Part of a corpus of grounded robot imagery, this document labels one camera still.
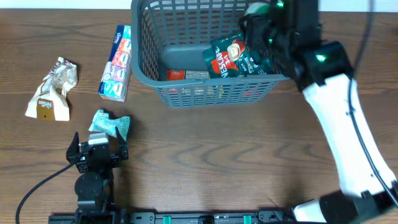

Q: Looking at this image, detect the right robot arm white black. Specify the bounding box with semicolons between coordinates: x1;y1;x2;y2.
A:
239;0;397;223

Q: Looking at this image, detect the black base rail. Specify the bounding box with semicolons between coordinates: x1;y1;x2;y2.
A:
48;210;300;224

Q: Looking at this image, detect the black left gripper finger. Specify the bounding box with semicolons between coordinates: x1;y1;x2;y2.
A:
66;132;80;164
115;127;129;160

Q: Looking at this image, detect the beige paper snack bag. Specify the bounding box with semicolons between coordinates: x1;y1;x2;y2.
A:
25;57;78;121

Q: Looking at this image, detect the orange snack bar packet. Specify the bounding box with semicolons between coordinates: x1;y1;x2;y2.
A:
167;70;218;95

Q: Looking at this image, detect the grey plastic basket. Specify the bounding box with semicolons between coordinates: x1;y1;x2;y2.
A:
131;0;287;108

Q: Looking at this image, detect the light green packet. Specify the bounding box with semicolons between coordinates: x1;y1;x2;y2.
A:
88;110;131;141

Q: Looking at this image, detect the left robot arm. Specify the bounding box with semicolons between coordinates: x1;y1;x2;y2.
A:
66;128;129;213

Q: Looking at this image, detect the green Nescafe coffee pouch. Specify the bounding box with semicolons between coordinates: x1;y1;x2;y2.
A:
202;32;272;78

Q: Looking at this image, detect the green lid seasoning jar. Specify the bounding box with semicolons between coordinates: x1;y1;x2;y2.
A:
244;2;269;16

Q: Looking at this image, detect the colourful tissue pack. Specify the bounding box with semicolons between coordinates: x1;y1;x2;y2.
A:
98;25;132;102

